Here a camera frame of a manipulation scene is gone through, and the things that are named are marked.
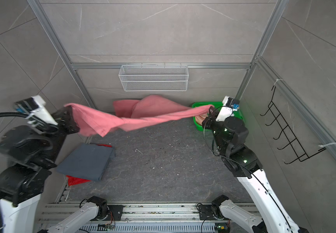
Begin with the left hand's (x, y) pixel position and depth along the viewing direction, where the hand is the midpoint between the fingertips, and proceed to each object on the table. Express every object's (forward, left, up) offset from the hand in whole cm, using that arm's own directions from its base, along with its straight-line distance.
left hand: (73, 103), depth 49 cm
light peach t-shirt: (+29, -57, -43) cm, 77 cm away
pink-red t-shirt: (+30, -7, -36) cm, 47 cm away
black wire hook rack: (-1, -90, -20) cm, 92 cm away
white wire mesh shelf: (+52, -23, -24) cm, 61 cm away
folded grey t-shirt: (+2, +16, -49) cm, 52 cm away
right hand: (+4, -50, -7) cm, 51 cm away
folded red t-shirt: (-9, +23, -51) cm, 57 cm away
